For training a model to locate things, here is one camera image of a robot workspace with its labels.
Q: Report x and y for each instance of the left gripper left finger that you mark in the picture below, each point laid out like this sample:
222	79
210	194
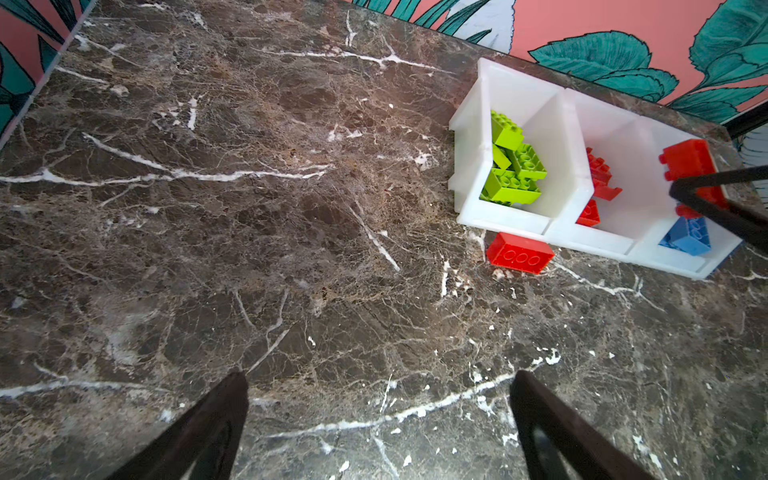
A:
202	444

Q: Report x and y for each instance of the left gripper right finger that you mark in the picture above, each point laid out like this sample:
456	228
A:
553	437

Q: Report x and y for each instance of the red brick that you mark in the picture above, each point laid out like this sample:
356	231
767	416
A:
590	216
601	176
519	253
692	158

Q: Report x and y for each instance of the blue brick bottom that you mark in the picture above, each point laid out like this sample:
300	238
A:
689	236

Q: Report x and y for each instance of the white three-compartment bin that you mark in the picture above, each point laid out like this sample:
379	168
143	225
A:
561	124

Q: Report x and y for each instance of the green brick bottom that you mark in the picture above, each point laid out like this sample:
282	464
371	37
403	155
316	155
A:
506	188

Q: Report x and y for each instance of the green brick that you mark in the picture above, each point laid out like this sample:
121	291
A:
505	133
527	164
506	188

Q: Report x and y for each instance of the right black frame post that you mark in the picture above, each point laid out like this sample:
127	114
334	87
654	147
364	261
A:
747	121

